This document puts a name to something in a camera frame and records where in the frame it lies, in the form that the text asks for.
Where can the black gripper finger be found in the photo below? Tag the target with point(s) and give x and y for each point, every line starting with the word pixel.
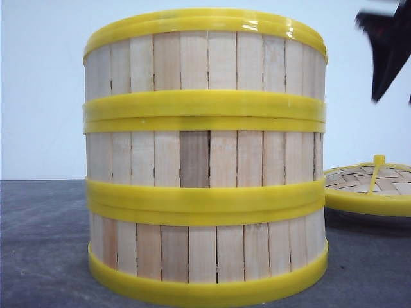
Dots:
pixel 390 52

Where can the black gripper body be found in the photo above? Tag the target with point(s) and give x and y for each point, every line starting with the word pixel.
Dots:
pixel 383 24

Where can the woven bamboo steamer lid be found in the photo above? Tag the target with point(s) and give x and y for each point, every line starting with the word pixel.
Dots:
pixel 375 188

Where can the bamboo steamer basket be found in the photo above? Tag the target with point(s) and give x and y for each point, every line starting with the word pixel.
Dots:
pixel 201 178
pixel 205 69
pixel 217 266

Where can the white plate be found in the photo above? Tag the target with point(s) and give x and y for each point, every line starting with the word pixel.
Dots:
pixel 370 219

